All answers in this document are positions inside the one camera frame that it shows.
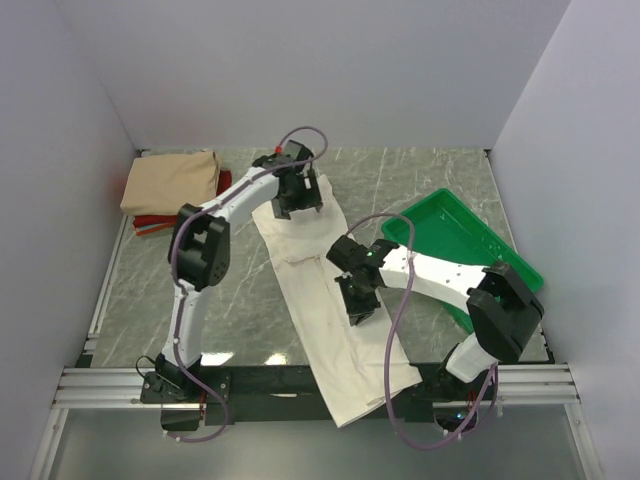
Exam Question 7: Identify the white t shirt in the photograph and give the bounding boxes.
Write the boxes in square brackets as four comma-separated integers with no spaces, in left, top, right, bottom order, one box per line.
[253,176,392,427]

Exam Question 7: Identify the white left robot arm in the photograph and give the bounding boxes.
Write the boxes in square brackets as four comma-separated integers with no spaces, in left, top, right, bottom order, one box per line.
[145,142,323,402]

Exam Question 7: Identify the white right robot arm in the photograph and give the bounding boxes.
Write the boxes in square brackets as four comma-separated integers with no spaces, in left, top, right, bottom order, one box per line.
[326,235,544,400]

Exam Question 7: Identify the folded red t shirt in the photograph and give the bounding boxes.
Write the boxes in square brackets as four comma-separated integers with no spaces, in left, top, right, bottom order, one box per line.
[132,170,232,227]

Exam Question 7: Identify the green plastic tray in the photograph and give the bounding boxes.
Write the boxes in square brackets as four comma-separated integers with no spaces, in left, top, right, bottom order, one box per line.
[380,187,545,335]

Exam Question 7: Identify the folded beige t shirt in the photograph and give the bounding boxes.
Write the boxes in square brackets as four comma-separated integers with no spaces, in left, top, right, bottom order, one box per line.
[120,151,221,216]

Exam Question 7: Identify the folded orange t shirt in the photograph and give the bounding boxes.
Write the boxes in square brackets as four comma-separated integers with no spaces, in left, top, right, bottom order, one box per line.
[134,223,175,236]

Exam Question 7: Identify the black base beam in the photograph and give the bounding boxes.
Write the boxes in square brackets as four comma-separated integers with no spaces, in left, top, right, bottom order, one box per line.
[139,363,496,426]

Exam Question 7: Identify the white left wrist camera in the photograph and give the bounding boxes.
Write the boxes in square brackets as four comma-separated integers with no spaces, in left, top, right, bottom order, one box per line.
[275,140,314,163]

